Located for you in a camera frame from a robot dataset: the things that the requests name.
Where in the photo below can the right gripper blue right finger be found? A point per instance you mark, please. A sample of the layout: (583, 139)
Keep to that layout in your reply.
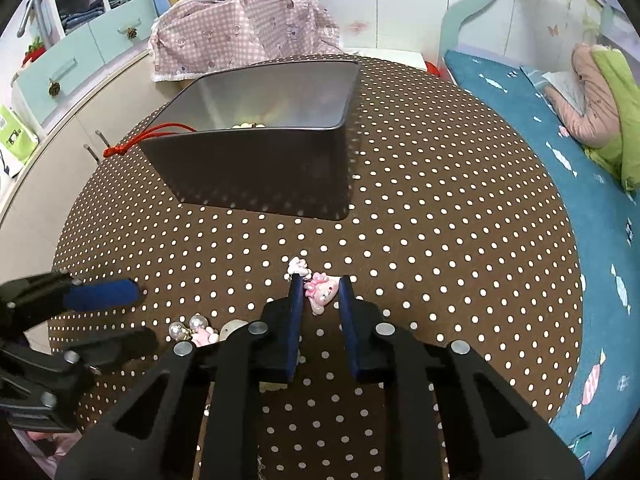
(346, 304)

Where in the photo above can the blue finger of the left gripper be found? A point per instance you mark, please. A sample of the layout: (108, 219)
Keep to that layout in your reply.
(118, 348)
(101, 295)

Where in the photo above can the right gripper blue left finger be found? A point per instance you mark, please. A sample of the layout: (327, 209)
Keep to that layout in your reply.
(296, 297)

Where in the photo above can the pink bunny hair clip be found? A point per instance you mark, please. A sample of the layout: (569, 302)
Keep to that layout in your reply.
(320, 291)

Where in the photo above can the red cord knot charm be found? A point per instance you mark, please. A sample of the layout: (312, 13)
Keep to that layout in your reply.
(164, 129)

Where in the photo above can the pearl earrings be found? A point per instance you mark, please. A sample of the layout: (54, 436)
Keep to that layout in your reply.
(197, 330)

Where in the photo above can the white low cabinet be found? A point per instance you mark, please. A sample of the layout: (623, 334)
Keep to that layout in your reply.
(34, 208)

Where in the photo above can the brown polka dot tablecloth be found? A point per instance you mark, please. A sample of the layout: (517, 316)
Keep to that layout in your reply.
(455, 231)

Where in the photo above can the grey metal tin box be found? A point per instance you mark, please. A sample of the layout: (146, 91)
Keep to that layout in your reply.
(277, 137)

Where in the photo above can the green paper bag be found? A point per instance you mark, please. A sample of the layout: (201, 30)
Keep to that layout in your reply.
(17, 143)

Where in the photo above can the teal drawer cabinet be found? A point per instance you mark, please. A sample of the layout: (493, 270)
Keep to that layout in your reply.
(55, 75)

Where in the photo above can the red stool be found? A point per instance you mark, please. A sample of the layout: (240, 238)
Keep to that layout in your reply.
(432, 69)

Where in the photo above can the white flat box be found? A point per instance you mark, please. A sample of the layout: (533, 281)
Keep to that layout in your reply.
(409, 58)

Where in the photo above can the pink checked cloth cover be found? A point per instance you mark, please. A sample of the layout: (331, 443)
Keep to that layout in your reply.
(198, 37)

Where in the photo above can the teal bed mattress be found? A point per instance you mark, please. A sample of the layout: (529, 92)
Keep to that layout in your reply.
(600, 418)

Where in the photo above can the silver curved railing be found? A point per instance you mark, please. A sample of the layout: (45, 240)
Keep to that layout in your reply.
(32, 9)

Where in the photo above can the white pillow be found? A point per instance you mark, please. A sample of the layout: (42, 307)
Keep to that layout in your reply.
(570, 87)

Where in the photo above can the pink and green quilt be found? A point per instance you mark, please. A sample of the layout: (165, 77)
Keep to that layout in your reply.
(608, 132)

